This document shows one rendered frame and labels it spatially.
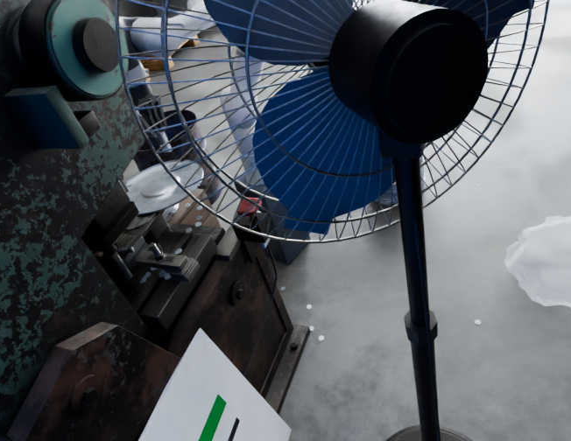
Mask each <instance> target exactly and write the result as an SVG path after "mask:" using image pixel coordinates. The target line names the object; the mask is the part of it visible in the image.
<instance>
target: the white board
mask: <svg viewBox="0 0 571 441"><path fill-rule="evenodd" d="M291 431H292V430H291V429H290V428H289V426H288V425H287V424H286V423H285V422H284V421H283V420H282V418H281V417H280V416H279V415H278V414H277V413H276V412H275V410H274V409H273V408H272V407H271V406H270V405H269V404H268V403H267V401H266V400H265V399H264V398H263V397H262V396H261V395H260V394H259V393H258V392H257V391H256V390H255V389H254V388H253V387H252V385H251V384H250V383H249V382H248V381H247V380H246V379H245V377H244V376H243V375H242V374H241V373H240V372H239V371H238V369H237V368H236V367H235V366H234V365H233V364H232V363H231V362H230V360H229V359H228V358H227V357H226V356H225V355H224V354H223V352H222V351H221V350H220V349H219V348H218V347H217V346H216V345H215V343H214V342H213V341H212V340H211V339H210V338H209V337H208V336H207V334H206V333H204V332H203V331H202V330H201V328H200V329H199V330H198V331H197V333H196V334H195V335H194V338H193V340H192V341H191V343H190V345H189V347H188V348H187V350H186V352H185V353H184V355H183V357H182V359H181V360H180V363H179V365H178V366H177V367H176V369H175V371H174V372H173V375H172V377H171V379H170V380H169V382H168V383H167V385H166V387H165V389H164V391H163V393H162V395H161V397H160V398H159V401H158V403H157V405H156V407H155V409H154V411H153V412H152V414H151V416H150V418H149V420H148V422H147V424H146V426H145V428H144V430H143V432H142V434H141V436H140V438H139V440H138V441H288V440H289V437H290V434H291Z"/></svg>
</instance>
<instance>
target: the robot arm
mask: <svg viewBox="0 0 571 441"><path fill-rule="evenodd" d="M187 8H188V9H189V10H193V11H201V12H206V13H208V11H207V10H206V7H205V4H204V2H203V0H188V1H187ZM184 13H186V14H189V15H193V16H196V17H200V18H207V19H211V20H213V18H211V16H210V15H206V14H201V13H197V12H192V11H186V12H184ZM119 23H120V25H121V26H134V27H160V24H161V17H119ZM213 26H216V24H215V23H213V22H209V21H206V20H202V19H198V18H195V17H189V16H185V15H181V14H179V15H178V16H176V17H172V18H168V25H167V28H180V29H196V30H205V29H207V28H210V27H213ZM134 30H140V31H146V32H156V33H160V30H158V29H134ZM123 32H124V36H125V38H126V41H127V46H128V51H129V54H132V53H145V52H153V51H162V47H161V37H160V35H155V34H149V33H143V32H137V31H126V30H123ZM199 32H200V31H180V30H167V34H169V35H176V36H182V37H189V38H191V37H193V36H194V35H196V34H198V33H199ZM184 41H186V39H185V38H174V37H167V50H170V49H178V47H179V46H180V45H181V44H182V43H183V42H184ZM244 66H245V62H234V63H233V69H236V68H239V67H244ZM262 69H264V62H260V63H257V64H255V65H252V66H249V71H250V75H251V74H253V73H255V72H258V71H260V70H262ZM234 72H235V76H242V75H246V72H245V68H242V69H238V70H236V71H234ZM147 73H149V70H148V68H146V69H144V67H143V65H142V63H141V61H140V59H129V68H128V73H127V76H126V80H127V82H129V81H133V80H137V79H140V78H144V77H147ZM261 76H262V75H261ZM261 76H252V77H250V84H251V85H253V84H255V83H257V82H258V81H260V79H261ZM237 84H238V86H239V87H240V90H241V91H244V90H245V89H246V88H248V86H247V79H245V80H241V81H239V82H237ZM128 88H129V90H130V95H131V98H132V101H133V104H134V107H137V106H139V105H141V104H143V103H145V102H148V101H150V100H153V99H155V98H157V97H160V95H159V94H157V95H153V93H152V89H151V87H150V85H149V84H147V85H128ZM235 92H238V91H237V89H236V85H235V84H233V85H231V86H229V87H226V88H224V89H223V91H222V92H221V95H225V94H230V93H235ZM235 95H237V94H232V95H227V96H223V97H220V103H221V104H223V103H224V102H226V101H227V100H229V99H230V98H232V97H233V96H235ZM243 104H244V103H243V100H242V99H241V97H240V95H238V96H237V97H235V98H233V99H232V100H230V101H228V102H227V103H225V104H224V105H222V110H223V112H224V111H227V110H230V109H235V108H239V107H241V106H242V105H243ZM158 105H161V102H160V98H159V99H157V100H156V101H152V102H150V103H147V104H145V105H144V106H142V107H140V108H146V107H152V106H158ZM136 111H137V115H138V117H139V120H140V122H141V123H142V125H143V127H144V129H145V130H147V129H148V128H150V127H151V126H152V125H153V124H155V123H158V122H159V121H161V120H163V119H164V118H165V115H164V111H163V109H162V107H159V108H148V109H139V110H136ZM139 113H140V114H139ZM249 113H250V111H249V110H248V109H247V108H240V109H239V110H237V112H236V113H235V114H233V115H232V116H231V117H230V118H228V119H227V121H228V124H229V126H233V125H235V124H238V123H240V122H241V121H242V120H243V119H244V118H245V117H246V116H247V115H248V114H249ZM256 121H257V120H256V119H253V120H251V121H248V122H245V123H243V124H241V125H240V126H239V127H238V128H237V129H236V130H235V131H234V132H233V133H232V134H233V137H234V138H235V141H237V140H239V139H241V138H243V137H245V136H246V135H247V133H248V132H249V131H250V129H251V128H252V127H253V126H254V125H255V123H256ZM166 125H167V123H166V120H164V121H163V122H161V123H159V124H157V125H156V126H154V127H152V128H151V129H149V130H156V129H161V128H164V127H165V126H166ZM165 131H166V129H162V130H158V131H153V132H149V133H146V134H147V136H148V137H155V139H156V141H157V143H158V145H160V147H162V146H163V145H164V144H166V143H167V142H168V140H167V139H168V137H167V135H166V133H165ZM252 138H253V135H252V136H249V137H247V138H245V139H244V140H243V142H242V143H241V144H240V146H239V147H238V150H239V152H238V153H239V156H240V157H241V156H242V155H243V154H244V153H246V152H248V151H250V150H251V149H252V147H253V144H252ZM254 164H255V158H254V151H252V152H251V154H250V155H249V156H248V158H247V159H246V161H245V162H244V164H243V168H244V171H247V170H248V169H249V168H251V167H252V166H253V165H254ZM256 167H257V166H254V167H253V168H252V169H250V170H249V171H247V172H246V173H245V179H246V181H247V183H249V181H250V178H251V176H252V174H253V172H254V171H255V169H256ZM260 178H261V175H260V173H259V170H258V169H257V170H256V172H255V174H254V176H253V178H252V180H251V182H250V184H251V185H253V184H255V183H256V182H257V181H258V180H259V179H260Z"/></svg>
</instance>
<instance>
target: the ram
mask: <svg viewBox="0 0 571 441"><path fill-rule="evenodd" d="M128 191H129V189H128V188H127V186H126V184H125V183H124V182H123V175H122V177H121V178H120V179H119V180H118V182H117V183H116V185H115V187H114V188H113V190H112V191H111V193H110V194H109V196H108V198H107V199H106V200H105V202H104V203H103V205H102V207H101V208H100V210H99V211H98V213H97V214H96V216H95V218H94V219H93V220H92V221H91V223H90V225H89V226H88V228H87V230H94V231H103V230H104V229H105V228H106V227H107V226H108V225H109V224H110V223H111V221H112V220H113V219H114V218H115V217H116V216H117V215H118V213H119V212H120V211H121V210H122V209H123V208H124V206H125V205H126V204H127V203H128V202H129V201H130V197H129V195H128V194H127V192H128Z"/></svg>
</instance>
